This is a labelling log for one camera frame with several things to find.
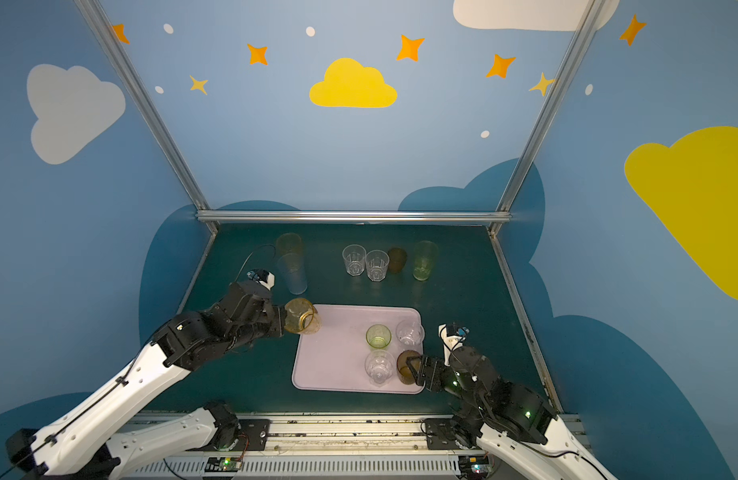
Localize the dark amber dimpled glass front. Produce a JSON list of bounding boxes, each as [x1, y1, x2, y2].
[[397, 349, 422, 385]]

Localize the dark amber dimpled glass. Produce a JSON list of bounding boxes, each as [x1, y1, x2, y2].
[[397, 349, 422, 385], [387, 247, 408, 274]]

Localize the clear faceted glass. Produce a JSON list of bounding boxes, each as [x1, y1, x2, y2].
[[364, 350, 396, 385], [396, 320, 425, 347]]

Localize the short orange glass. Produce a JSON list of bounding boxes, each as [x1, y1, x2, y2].
[[284, 298, 321, 335]]

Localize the small green glass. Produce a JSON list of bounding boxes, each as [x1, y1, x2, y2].
[[365, 324, 392, 349]]

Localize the lilac plastic tray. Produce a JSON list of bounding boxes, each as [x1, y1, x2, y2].
[[292, 304, 422, 395]]

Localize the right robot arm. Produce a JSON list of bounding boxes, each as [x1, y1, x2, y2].
[[405, 345, 615, 479]]

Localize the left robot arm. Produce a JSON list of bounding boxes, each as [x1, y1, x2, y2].
[[5, 269, 285, 479]]

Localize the tall blue frosted glass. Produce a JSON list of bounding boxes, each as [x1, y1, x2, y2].
[[277, 253, 308, 295]]

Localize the right controller board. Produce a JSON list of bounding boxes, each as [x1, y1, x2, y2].
[[457, 455, 493, 480]]

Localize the controller board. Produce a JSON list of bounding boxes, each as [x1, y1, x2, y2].
[[204, 456, 244, 474], [457, 455, 493, 480]]

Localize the tall amber glass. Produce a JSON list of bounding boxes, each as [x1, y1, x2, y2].
[[275, 232, 304, 257]]

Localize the tall green glass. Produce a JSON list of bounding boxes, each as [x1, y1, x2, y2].
[[413, 240, 439, 282]]

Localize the dark amber dimpled glass back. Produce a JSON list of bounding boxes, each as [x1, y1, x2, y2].
[[387, 247, 408, 274]]

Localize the left controller board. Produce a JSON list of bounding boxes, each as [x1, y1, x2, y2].
[[204, 456, 244, 474]]

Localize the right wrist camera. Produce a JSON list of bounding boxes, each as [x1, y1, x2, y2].
[[438, 323, 469, 366]]

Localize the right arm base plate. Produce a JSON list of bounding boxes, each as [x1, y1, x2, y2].
[[421, 418, 472, 450]]

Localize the aluminium mounting rail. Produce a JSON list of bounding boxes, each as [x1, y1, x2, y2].
[[83, 413, 604, 480]]

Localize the back horizontal aluminium frame bar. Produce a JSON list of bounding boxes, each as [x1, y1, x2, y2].
[[197, 210, 511, 224]]

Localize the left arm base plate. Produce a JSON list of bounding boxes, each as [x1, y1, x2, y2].
[[215, 418, 271, 452]]

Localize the left aluminium frame post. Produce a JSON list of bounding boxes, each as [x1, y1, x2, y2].
[[74, 0, 210, 213]]

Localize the aluminium frame post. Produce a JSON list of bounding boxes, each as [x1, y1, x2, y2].
[[74, 0, 210, 213], [489, 0, 608, 239]]

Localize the right aluminium frame post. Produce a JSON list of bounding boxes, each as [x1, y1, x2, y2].
[[489, 0, 608, 239]]

